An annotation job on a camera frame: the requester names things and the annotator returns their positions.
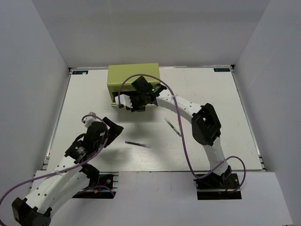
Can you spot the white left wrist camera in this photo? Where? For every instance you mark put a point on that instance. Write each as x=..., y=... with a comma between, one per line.
x=88, y=120

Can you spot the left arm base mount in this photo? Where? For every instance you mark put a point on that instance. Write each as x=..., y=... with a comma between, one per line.
x=105, y=189

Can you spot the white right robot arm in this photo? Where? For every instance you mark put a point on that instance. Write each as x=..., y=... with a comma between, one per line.
x=206, y=127

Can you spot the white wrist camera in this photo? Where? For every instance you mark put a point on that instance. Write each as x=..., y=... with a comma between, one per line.
x=123, y=101
x=88, y=120

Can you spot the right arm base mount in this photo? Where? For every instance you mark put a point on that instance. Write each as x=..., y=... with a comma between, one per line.
x=211, y=189

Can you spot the green refill pen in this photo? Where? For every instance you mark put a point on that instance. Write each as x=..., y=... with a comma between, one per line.
x=173, y=127

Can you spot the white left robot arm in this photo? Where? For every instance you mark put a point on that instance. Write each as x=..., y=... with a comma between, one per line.
x=73, y=174

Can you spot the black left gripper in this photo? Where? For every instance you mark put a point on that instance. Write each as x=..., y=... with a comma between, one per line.
x=114, y=132

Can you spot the purple refill pen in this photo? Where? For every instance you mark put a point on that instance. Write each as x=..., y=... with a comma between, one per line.
x=137, y=144

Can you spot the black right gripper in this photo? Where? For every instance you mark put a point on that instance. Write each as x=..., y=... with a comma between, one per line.
x=135, y=107

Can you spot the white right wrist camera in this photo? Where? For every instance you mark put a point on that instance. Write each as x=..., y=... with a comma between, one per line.
x=123, y=101

